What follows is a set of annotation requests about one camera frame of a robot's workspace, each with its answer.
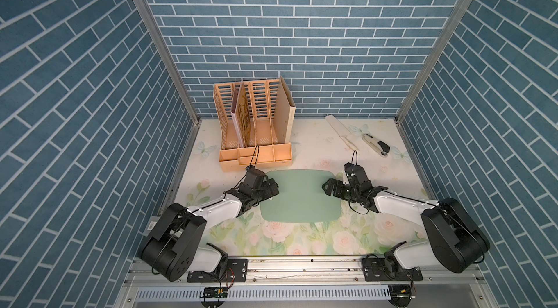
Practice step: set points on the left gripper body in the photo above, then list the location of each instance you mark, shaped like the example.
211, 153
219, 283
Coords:
261, 194

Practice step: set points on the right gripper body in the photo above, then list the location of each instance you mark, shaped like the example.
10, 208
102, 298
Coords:
346, 193

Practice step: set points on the green cutting board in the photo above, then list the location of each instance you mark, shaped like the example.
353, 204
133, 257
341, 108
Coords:
301, 198

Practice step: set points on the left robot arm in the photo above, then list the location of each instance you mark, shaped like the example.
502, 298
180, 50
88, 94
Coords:
173, 247

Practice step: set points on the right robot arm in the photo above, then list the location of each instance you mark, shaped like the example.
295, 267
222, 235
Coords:
454, 240

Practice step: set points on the right circuit board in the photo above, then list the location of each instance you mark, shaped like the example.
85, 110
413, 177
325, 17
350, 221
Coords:
400, 295

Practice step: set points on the circuit board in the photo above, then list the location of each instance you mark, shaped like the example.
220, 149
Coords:
400, 295
213, 294

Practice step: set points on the left circuit board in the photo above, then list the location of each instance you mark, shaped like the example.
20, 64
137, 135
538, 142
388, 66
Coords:
213, 294

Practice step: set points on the white black stapler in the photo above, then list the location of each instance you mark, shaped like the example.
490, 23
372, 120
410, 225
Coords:
376, 144

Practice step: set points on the peach desk file organizer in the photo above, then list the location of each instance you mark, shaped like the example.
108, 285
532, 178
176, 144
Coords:
272, 110

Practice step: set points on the brown book in organizer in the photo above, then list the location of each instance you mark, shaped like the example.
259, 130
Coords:
240, 114

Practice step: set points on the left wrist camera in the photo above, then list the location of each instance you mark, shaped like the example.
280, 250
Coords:
254, 177

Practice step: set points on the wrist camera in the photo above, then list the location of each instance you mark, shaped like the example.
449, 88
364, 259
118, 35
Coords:
254, 177
355, 173

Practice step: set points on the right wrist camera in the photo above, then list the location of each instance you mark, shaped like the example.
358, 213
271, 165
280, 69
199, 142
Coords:
355, 173

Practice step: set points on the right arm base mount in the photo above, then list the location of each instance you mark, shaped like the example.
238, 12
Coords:
381, 269

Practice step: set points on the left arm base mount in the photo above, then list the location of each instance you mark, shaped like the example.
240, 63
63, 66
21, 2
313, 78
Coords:
232, 270

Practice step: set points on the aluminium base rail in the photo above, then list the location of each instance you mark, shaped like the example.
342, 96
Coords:
439, 288

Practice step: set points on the white vented cable tray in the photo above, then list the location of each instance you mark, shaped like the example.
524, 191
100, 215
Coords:
266, 294

